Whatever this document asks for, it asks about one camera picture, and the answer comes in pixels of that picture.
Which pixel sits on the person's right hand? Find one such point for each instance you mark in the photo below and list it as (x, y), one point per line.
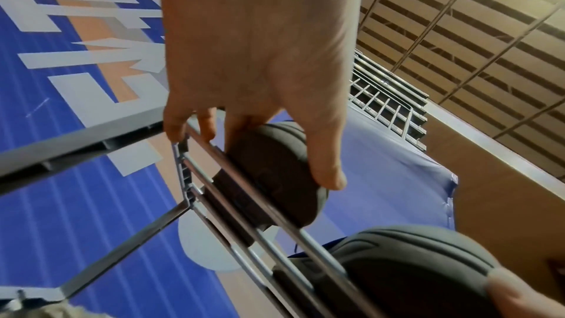
(529, 302)

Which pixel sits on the person's left hand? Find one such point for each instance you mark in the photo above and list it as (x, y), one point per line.
(260, 37)

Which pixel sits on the black lug-sole sneaker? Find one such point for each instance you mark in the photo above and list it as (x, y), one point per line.
(410, 264)

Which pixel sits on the black orange-marked sneaker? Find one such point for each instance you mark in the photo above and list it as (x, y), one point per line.
(282, 170)

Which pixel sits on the grey metal shoe rack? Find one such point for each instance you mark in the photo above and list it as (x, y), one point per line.
(114, 138)

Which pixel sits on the white metal grid railing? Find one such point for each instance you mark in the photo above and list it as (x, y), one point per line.
(388, 107)

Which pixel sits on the blue printed banner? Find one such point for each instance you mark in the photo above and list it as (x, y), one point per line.
(53, 187)

